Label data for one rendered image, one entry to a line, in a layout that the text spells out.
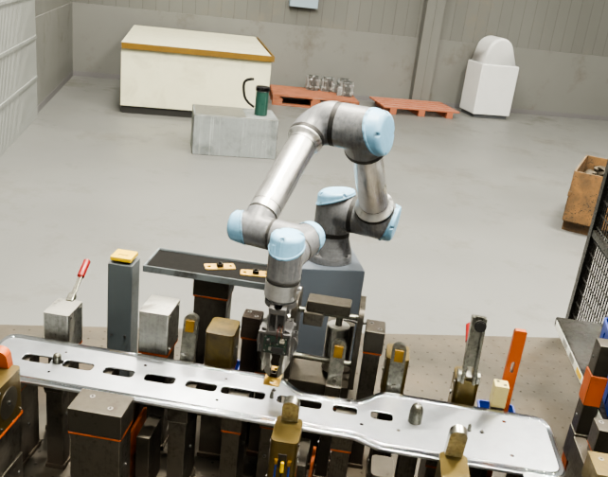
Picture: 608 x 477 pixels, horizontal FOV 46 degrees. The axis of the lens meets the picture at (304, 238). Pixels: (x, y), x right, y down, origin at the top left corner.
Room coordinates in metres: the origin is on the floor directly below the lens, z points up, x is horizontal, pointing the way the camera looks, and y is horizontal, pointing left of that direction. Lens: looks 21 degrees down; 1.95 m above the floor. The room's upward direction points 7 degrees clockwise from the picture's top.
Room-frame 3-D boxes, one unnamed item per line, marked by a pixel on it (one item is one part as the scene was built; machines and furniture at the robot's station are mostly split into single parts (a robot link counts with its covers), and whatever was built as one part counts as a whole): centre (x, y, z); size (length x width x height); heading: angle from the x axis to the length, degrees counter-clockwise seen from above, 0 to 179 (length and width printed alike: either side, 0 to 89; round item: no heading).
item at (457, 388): (1.58, -0.45, 0.87); 0.10 x 0.07 x 0.35; 175
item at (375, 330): (1.64, -0.21, 0.91); 0.07 x 0.05 x 0.42; 175
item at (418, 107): (11.55, -1.50, 0.06); 1.28 x 0.88 x 0.12; 101
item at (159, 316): (1.65, 0.35, 0.90); 0.13 x 0.08 x 0.41; 175
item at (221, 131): (7.58, 0.89, 0.44); 0.89 x 0.71 x 0.87; 102
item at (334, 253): (2.12, -0.08, 1.15); 0.15 x 0.15 x 0.10
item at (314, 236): (1.51, 0.02, 1.38); 0.11 x 0.11 x 0.08; 70
